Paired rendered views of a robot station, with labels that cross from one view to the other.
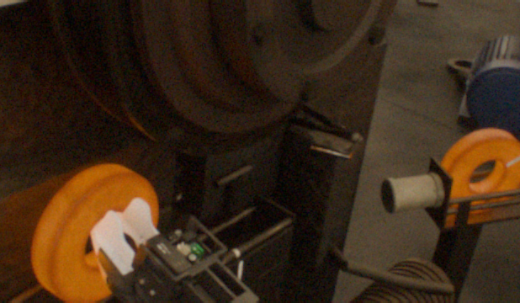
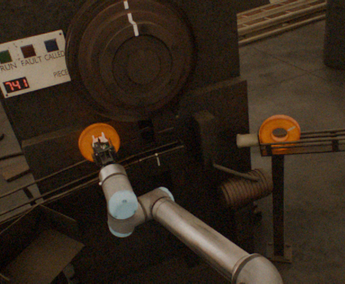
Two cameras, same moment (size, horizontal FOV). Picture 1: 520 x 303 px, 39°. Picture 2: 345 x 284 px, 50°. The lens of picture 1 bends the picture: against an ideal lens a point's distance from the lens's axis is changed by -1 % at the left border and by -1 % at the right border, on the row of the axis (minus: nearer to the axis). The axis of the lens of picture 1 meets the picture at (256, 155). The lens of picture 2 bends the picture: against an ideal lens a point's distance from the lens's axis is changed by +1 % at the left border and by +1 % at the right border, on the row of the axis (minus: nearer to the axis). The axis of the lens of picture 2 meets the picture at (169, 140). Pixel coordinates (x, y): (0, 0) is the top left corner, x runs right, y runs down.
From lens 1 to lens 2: 0.88 m
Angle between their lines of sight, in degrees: 33
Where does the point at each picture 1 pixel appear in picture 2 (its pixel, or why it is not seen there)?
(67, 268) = (86, 150)
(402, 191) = (240, 139)
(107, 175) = (96, 125)
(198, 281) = (104, 154)
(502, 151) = (283, 124)
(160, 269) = (95, 150)
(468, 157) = (266, 126)
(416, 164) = not seen: outside the picture
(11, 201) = (77, 132)
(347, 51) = (159, 89)
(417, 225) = not seen: outside the picture
